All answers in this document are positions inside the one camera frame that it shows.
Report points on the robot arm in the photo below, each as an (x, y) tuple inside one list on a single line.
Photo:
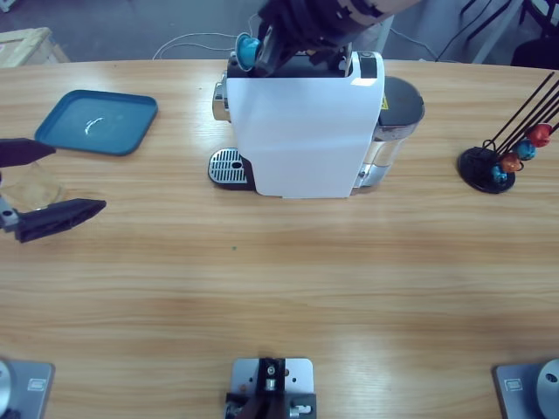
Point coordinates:
[(380, 8)]

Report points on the red coffee capsule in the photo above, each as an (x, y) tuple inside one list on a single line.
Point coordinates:
[(541, 134)]

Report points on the white metal frame leg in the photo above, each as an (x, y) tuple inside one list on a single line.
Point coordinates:
[(498, 32), (384, 35)]

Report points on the black capsule holder stand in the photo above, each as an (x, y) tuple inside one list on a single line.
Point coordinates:
[(474, 161)]

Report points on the white capsule coffee machine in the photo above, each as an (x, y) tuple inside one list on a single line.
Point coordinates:
[(301, 131)]

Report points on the orange coffee capsule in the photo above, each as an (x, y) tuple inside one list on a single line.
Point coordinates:
[(510, 162)]

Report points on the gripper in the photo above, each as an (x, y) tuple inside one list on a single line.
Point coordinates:
[(8, 220), (310, 22)]

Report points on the clear drinking glass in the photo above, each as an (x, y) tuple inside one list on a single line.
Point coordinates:
[(35, 187)]

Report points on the centre metal mount base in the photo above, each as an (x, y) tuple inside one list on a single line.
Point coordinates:
[(297, 375)]

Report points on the black chair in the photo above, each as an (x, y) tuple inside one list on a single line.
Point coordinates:
[(537, 52)]

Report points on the light wooden crate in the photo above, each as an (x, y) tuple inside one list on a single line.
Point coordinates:
[(26, 46)]

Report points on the blue plastic tray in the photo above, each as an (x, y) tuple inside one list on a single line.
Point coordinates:
[(109, 131)]

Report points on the blue coffee capsule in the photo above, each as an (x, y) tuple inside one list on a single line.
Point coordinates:
[(247, 50), (498, 173), (524, 149)]

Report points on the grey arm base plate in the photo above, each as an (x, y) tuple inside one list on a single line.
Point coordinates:
[(30, 388), (519, 388)]

